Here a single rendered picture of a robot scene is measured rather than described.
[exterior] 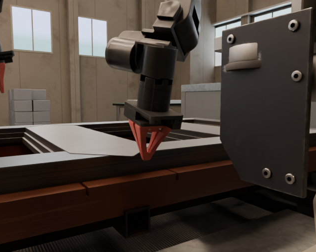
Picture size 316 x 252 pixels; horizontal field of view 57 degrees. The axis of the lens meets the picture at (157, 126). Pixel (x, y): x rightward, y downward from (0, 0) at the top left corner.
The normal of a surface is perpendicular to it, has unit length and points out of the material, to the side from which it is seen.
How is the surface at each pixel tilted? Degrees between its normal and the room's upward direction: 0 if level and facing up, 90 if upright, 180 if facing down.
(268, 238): 0
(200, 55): 90
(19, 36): 90
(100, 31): 90
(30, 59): 90
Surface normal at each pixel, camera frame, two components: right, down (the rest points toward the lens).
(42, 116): 0.53, 0.08
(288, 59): -0.83, 0.05
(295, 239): 0.00, -1.00
